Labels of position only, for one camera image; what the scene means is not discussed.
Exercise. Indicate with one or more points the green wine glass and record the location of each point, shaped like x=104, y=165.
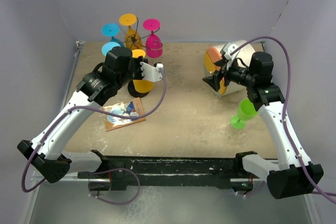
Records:
x=245, y=112

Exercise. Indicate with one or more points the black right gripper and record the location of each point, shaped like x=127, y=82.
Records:
x=223, y=71

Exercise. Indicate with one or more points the blue wine glass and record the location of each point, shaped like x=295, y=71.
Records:
x=111, y=30
x=111, y=46

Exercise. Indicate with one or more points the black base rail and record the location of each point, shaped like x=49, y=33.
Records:
x=120, y=172

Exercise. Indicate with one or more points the illustrated book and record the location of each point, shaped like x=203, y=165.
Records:
x=133, y=108

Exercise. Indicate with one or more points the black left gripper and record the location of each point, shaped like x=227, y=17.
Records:
x=137, y=62

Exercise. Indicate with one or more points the metal wine glass rack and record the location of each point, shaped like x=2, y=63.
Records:
x=140, y=46

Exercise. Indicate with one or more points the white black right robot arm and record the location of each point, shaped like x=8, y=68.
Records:
x=294, y=174

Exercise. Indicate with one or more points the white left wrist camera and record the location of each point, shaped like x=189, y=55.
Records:
x=151, y=73

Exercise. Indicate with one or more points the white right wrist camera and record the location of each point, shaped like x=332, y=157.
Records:
x=229, y=53

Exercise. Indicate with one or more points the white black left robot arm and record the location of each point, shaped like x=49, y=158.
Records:
x=46, y=151

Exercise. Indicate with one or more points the white cylindrical drawer cabinet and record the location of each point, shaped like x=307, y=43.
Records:
x=214, y=54

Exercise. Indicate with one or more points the pink wine glass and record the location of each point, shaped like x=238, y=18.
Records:
x=153, y=44

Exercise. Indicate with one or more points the yellow wine glass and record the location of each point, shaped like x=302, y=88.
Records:
x=132, y=39
x=139, y=88

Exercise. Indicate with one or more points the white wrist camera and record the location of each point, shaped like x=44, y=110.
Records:
x=151, y=73
x=229, y=53

